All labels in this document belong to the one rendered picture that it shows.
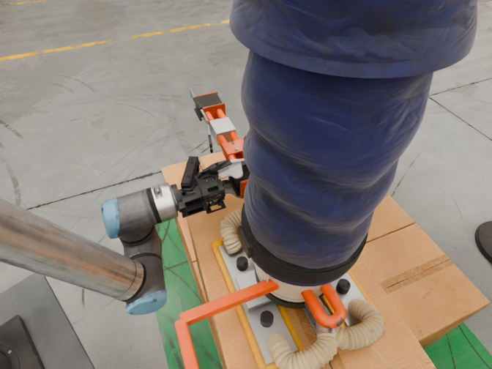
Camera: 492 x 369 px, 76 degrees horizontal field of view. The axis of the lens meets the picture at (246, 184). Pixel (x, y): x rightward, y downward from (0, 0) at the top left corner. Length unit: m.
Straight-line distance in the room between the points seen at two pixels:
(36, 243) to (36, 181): 2.21
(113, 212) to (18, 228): 0.23
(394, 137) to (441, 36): 0.11
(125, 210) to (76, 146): 2.24
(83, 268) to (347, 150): 0.51
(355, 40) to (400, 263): 1.28
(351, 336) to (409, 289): 0.78
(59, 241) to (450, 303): 1.32
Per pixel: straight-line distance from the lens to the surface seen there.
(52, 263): 0.63
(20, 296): 1.28
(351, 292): 0.80
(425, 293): 1.46
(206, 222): 0.90
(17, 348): 1.17
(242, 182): 0.77
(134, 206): 0.76
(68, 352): 1.13
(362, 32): 0.27
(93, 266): 0.67
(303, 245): 0.47
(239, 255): 0.81
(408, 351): 0.82
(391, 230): 1.57
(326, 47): 0.27
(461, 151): 3.12
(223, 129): 0.95
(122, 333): 1.92
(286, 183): 0.38
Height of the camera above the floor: 1.73
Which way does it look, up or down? 48 degrees down
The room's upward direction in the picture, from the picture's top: straight up
